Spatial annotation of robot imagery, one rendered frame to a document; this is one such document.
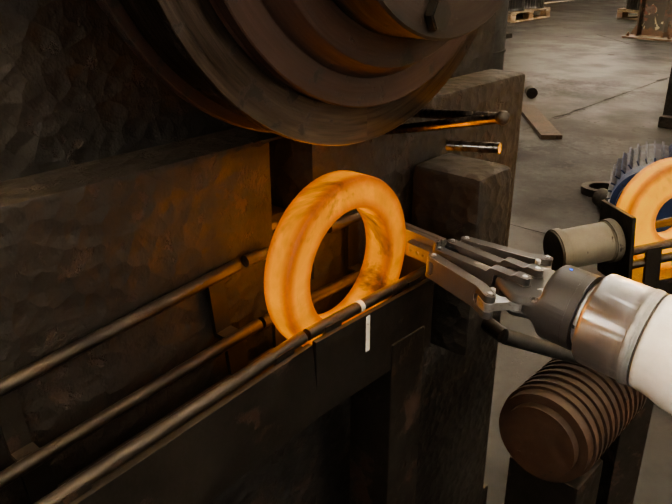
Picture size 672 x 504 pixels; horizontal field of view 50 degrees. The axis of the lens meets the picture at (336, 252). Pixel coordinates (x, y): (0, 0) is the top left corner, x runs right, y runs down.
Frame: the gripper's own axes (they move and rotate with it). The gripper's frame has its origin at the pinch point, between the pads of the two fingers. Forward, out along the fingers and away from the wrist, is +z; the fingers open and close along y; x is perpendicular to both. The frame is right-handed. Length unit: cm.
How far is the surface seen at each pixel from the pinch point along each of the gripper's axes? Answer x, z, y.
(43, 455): -6.7, 3.9, -41.8
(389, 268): -1.5, -0.4, -4.7
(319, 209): 8.1, 0.3, -15.5
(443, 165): 5.4, 4.1, 10.3
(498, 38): -21, 128, 240
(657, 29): -85, 258, 838
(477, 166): 5.7, 0.9, 12.6
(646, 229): -3.8, -13.6, 34.4
